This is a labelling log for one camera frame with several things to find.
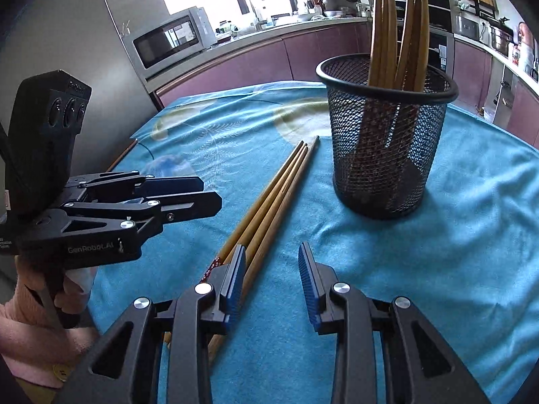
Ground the blue floral tablecloth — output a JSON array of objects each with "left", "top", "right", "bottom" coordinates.
[{"left": 86, "top": 79, "right": 539, "bottom": 404}]

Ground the black built-in oven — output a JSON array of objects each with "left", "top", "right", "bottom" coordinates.
[{"left": 426, "top": 29, "right": 456, "bottom": 79}]

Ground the white microwave oven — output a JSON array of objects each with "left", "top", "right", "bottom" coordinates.
[{"left": 132, "top": 6, "right": 218, "bottom": 83}]

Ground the steel stockpot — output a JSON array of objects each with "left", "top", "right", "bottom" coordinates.
[{"left": 489, "top": 25, "right": 512, "bottom": 56}]

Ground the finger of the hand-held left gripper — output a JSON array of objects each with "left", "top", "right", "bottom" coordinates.
[
  {"left": 62, "top": 191, "right": 223, "bottom": 237},
  {"left": 63, "top": 171, "right": 205, "bottom": 199}
]

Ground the pink base cabinet run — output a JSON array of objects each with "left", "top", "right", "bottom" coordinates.
[
  {"left": 153, "top": 21, "right": 374, "bottom": 108},
  {"left": 452, "top": 39, "right": 539, "bottom": 149}
]

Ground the black range hood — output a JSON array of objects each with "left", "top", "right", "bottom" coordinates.
[{"left": 425, "top": 0, "right": 454, "bottom": 29}]

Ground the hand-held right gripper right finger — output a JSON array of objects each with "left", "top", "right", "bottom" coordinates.
[{"left": 297, "top": 241, "right": 492, "bottom": 404}]

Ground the pink thermos jug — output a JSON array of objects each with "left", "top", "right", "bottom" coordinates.
[{"left": 516, "top": 21, "right": 535, "bottom": 50}]

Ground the black mesh cup holder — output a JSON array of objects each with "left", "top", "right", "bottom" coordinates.
[{"left": 315, "top": 53, "right": 459, "bottom": 220}]

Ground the bunch of wooden chopsticks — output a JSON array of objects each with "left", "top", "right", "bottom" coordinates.
[{"left": 349, "top": 0, "right": 433, "bottom": 203}]

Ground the grey refrigerator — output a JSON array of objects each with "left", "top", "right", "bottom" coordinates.
[{"left": 0, "top": 0, "right": 170, "bottom": 230}]

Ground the wooden chopstick red patterned end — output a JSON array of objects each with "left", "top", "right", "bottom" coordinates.
[
  {"left": 200, "top": 140, "right": 306, "bottom": 283},
  {"left": 223, "top": 145, "right": 311, "bottom": 266}
]

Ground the black wall rack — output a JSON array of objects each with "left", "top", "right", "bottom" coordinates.
[{"left": 445, "top": 0, "right": 500, "bottom": 20}]

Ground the person's left hand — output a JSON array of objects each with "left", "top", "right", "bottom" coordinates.
[{"left": 14, "top": 257, "right": 96, "bottom": 331}]

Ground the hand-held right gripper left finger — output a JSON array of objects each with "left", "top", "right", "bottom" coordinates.
[{"left": 55, "top": 243, "right": 248, "bottom": 404}]

